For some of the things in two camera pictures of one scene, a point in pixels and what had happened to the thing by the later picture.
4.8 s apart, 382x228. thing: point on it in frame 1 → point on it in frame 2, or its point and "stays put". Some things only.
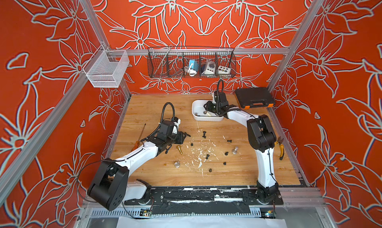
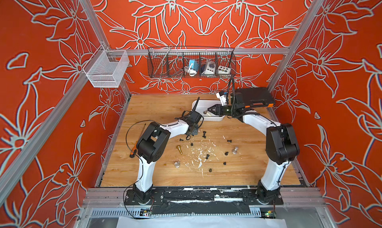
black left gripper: [180, 139] → [196, 131]
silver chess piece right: [235, 151] stays put
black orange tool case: [254, 97] stays put
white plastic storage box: [200, 114] stays put
